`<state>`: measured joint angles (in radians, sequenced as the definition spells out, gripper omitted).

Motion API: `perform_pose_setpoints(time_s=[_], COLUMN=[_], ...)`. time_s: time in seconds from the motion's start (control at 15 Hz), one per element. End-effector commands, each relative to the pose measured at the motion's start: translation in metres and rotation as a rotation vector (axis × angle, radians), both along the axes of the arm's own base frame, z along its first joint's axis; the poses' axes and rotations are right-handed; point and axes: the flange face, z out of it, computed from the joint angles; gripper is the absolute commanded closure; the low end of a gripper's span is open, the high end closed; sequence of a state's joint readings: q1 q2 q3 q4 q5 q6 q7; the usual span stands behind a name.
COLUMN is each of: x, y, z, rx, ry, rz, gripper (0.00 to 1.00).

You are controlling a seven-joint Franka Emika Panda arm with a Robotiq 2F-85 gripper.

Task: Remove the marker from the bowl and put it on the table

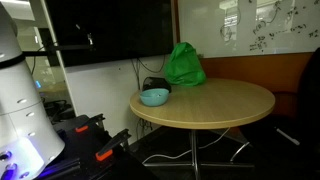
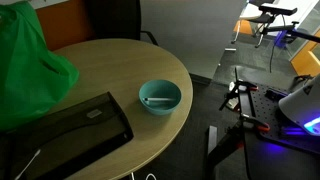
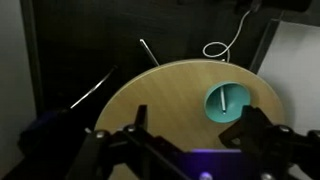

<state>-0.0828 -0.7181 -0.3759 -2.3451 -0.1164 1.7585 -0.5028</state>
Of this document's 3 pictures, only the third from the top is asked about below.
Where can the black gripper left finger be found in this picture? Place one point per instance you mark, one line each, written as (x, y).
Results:
(140, 141)

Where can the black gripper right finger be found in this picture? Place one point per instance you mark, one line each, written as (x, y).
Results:
(248, 131)

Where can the white marker pen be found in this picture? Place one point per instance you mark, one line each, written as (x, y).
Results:
(222, 96)

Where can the teal plastic bowl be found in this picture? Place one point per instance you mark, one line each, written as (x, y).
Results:
(237, 96)

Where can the round wooden table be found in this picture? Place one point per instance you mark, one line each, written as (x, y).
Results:
(175, 95)

